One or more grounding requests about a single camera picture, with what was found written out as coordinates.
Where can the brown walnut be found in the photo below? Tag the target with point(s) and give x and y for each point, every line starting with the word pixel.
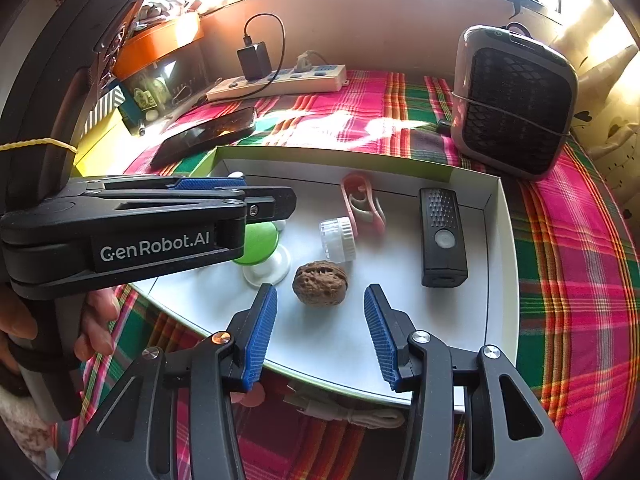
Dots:
pixel 320 284

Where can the white power strip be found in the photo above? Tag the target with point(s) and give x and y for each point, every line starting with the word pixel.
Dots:
pixel 300 80

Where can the pink green plaid tablecloth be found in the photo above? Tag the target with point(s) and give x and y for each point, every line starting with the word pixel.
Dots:
pixel 575 285

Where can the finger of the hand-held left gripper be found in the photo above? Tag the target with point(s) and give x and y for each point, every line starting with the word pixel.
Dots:
pixel 150 220
pixel 200 183

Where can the yellow box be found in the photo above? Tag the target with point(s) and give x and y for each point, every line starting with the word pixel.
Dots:
pixel 110 155

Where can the cream heart print curtain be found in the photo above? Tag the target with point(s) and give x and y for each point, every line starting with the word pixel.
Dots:
pixel 610 150

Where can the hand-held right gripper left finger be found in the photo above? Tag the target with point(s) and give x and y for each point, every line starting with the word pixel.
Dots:
pixel 260 340

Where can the white plug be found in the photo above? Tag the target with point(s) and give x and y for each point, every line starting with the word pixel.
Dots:
pixel 306 61

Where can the black bike light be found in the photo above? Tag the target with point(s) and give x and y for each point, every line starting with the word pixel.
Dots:
pixel 442 260

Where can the black charger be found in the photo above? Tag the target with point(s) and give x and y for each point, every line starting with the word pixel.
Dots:
pixel 254 60

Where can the green and white round stand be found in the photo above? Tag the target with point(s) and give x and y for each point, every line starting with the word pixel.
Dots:
pixel 257 242

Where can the black smartphone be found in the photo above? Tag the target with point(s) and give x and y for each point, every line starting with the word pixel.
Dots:
pixel 200 137

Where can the small clear plastic jar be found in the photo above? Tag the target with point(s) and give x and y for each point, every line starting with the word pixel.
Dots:
pixel 340 240

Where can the green and white cardboard box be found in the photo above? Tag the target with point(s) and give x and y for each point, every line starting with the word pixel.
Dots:
pixel 325 330

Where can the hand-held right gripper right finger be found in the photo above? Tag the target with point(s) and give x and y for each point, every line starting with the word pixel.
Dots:
pixel 382 340

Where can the person's left hand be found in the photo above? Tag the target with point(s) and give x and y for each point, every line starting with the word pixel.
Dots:
pixel 100 320

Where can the grey space heater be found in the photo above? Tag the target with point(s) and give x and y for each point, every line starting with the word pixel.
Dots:
pixel 515 100

